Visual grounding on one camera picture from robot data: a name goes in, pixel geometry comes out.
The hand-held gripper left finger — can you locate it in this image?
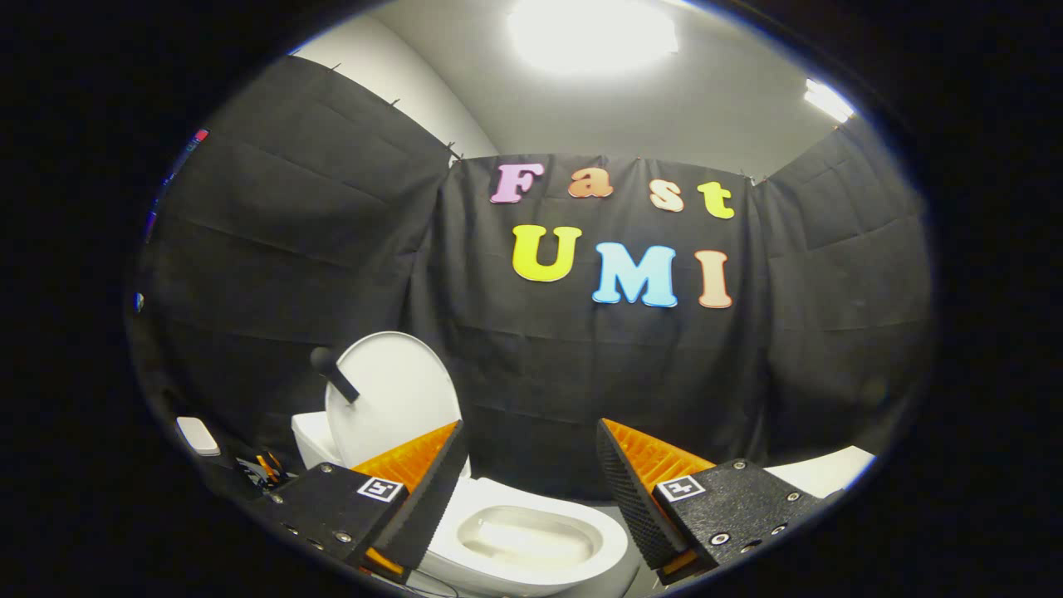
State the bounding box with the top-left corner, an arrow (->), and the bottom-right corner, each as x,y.
249,420 -> 470,584

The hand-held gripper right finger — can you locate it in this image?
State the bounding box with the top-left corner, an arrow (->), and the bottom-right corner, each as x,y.
595,418 -> 831,586

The white toilet lid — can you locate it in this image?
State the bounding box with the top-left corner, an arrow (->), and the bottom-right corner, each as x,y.
311,331 -> 463,470

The white toilet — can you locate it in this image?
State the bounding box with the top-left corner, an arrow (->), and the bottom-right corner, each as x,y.
291,411 -> 629,598

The black backdrop cloth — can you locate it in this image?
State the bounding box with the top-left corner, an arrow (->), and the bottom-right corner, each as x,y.
125,56 -> 935,499

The orange black clamp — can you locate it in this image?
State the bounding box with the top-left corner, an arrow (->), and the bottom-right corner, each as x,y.
237,451 -> 290,491

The grey drawer cabinet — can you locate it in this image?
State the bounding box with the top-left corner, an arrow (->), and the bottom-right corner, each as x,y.
762,446 -> 877,499

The small ceiling light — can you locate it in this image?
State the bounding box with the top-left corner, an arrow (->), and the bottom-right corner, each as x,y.
803,78 -> 856,124

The large ceiling light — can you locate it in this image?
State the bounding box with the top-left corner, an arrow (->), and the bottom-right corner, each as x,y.
507,0 -> 679,77

